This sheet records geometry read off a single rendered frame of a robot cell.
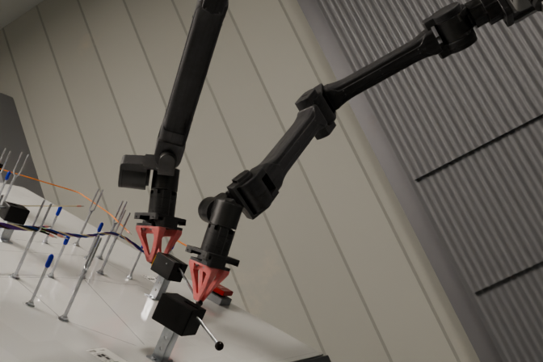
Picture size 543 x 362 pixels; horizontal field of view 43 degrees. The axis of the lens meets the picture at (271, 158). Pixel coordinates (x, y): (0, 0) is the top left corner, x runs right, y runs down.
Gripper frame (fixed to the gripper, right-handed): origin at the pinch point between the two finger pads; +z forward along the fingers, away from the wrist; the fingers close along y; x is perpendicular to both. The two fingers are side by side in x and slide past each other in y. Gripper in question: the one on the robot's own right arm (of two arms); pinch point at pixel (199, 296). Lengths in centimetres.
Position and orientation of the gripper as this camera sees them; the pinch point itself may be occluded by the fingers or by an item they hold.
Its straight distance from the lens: 141.3
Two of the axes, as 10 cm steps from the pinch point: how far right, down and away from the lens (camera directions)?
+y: -5.8, -2.7, -7.7
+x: 7.6, 1.7, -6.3
